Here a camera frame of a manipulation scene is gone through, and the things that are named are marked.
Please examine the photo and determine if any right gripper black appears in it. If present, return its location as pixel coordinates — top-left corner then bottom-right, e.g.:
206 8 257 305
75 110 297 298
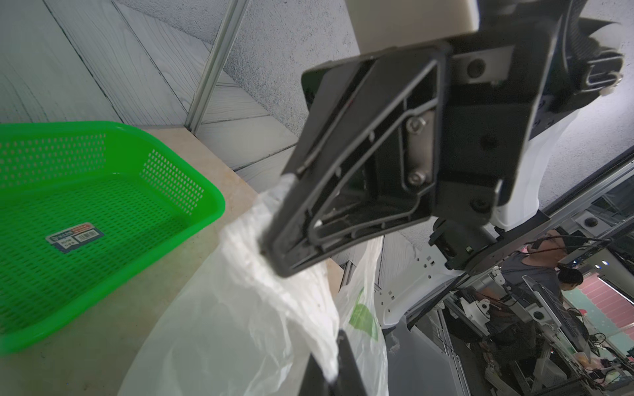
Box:
261 14 624 277

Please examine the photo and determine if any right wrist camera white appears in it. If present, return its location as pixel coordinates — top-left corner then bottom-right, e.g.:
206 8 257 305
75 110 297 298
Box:
345 0 480 54

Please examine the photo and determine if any person in background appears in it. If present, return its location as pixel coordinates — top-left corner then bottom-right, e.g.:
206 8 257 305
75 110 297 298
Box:
501 229 584 299

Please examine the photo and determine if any green plastic basket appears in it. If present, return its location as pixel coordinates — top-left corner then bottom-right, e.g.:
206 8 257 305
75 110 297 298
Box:
1 121 226 356

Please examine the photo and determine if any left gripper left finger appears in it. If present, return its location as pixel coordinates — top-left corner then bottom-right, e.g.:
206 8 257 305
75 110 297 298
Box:
299 356 336 396

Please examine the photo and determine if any right metal frame post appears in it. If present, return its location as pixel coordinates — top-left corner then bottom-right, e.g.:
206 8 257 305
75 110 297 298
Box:
184 0 250 135

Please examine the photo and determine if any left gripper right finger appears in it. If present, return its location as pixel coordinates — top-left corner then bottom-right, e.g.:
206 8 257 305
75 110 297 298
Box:
335 330 367 396

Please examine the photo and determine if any white plastic bag lemon print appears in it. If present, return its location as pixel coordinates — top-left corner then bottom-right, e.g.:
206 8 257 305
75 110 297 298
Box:
119 174 389 395

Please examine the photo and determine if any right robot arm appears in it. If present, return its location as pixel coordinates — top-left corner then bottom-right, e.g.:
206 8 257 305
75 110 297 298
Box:
261 3 625 328

